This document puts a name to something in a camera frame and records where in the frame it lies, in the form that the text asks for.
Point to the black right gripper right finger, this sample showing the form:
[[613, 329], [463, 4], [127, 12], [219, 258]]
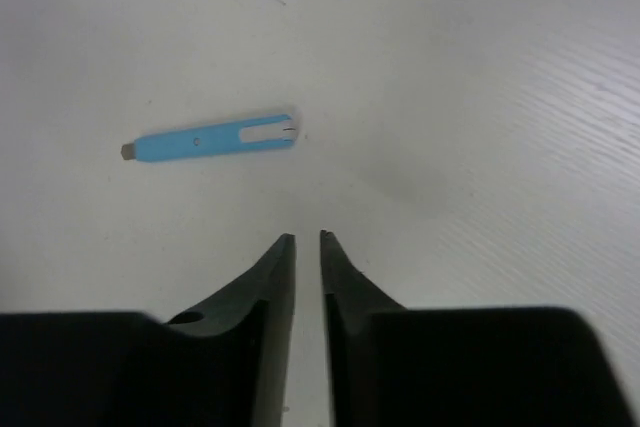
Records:
[[390, 365]]

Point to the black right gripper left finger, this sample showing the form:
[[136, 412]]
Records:
[[221, 362]]

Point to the light blue utility knife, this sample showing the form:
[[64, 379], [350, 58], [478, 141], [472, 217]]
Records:
[[247, 135]]

